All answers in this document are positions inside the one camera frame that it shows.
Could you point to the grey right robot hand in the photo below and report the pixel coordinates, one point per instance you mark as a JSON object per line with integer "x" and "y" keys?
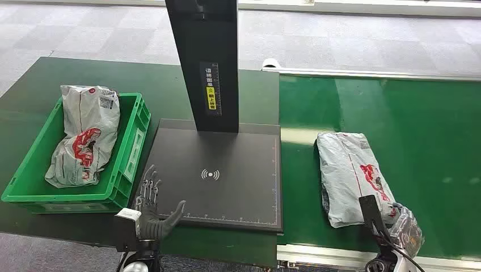
{"x": 409, "y": 232}

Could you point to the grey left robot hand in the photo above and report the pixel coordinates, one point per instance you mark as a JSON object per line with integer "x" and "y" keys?
{"x": 152, "y": 225}

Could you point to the white conveyor frame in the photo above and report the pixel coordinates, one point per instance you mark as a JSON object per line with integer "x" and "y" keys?
{"x": 319, "y": 256}

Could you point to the black inbound scanning machine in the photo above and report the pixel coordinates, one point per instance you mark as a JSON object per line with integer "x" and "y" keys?
{"x": 225, "y": 195}

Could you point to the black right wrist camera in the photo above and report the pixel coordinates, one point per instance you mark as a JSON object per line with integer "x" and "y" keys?
{"x": 372, "y": 214}

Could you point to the white courier bag red print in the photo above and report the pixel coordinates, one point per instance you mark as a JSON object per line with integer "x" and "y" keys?
{"x": 347, "y": 172}
{"x": 88, "y": 124}

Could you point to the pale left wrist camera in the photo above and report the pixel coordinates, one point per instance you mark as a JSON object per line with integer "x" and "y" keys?
{"x": 127, "y": 229}

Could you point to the black yellow warning label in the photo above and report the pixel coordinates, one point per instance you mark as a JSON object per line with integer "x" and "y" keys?
{"x": 212, "y": 98}

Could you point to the green conveyor belt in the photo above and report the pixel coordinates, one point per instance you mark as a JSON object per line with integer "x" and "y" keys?
{"x": 424, "y": 142}

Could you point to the green plastic crate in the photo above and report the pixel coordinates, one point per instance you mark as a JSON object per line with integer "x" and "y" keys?
{"x": 124, "y": 150}

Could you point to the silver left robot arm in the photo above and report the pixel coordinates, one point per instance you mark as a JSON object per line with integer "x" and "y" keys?
{"x": 141, "y": 261}

